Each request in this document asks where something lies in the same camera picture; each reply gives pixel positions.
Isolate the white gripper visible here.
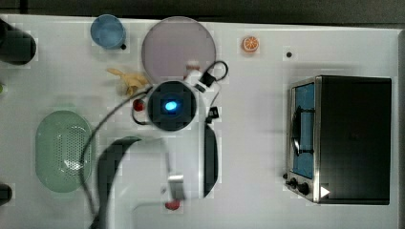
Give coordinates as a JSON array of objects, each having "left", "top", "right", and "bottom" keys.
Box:
[{"left": 184, "top": 70, "right": 221, "bottom": 95}]

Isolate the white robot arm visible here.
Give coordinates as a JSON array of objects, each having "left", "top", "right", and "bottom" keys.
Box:
[{"left": 91, "top": 71, "right": 219, "bottom": 229}]

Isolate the green oval strainer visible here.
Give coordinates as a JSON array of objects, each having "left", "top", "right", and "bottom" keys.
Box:
[{"left": 35, "top": 111, "right": 94, "bottom": 193}]

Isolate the lilac round plate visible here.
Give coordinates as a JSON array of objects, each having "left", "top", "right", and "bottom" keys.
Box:
[{"left": 141, "top": 16, "right": 216, "bottom": 84}]

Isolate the orange slice toy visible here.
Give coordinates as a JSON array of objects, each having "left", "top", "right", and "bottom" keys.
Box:
[{"left": 242, "top": 36, "right": 260, "bottom": 53}]

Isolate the small strawberry toy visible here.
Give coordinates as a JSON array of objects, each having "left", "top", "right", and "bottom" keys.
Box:
[{"left": 133, "top": 99, "right": 144, "bottom": 112}]

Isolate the peeled banana toy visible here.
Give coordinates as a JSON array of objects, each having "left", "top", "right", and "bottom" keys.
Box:
[{"left": 107, "top": 68, "right": 149, "bottom": 96}]

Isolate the blue cup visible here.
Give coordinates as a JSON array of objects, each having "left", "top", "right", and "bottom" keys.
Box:
[{"left": 90, "top": 14, "right": 126, "bottom": 50}]

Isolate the red plush fruit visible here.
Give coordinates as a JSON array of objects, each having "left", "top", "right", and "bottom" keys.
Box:
[{"left": 164, "top": 200, "right": 181, "bottom": 211}]

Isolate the silver toaster oven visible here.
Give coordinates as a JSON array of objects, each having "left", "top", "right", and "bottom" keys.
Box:
[{"left": 283, "top": 75, "right": 392, "bottom": 205}]

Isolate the black round pan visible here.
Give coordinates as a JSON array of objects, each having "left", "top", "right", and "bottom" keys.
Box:
[{"left": 0, "top": 19, "right": 36, "bottom": 65}]

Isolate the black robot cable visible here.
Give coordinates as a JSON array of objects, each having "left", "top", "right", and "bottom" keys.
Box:
[{"left": 79, "top": 60, "right": 229, "bottom": 223}]

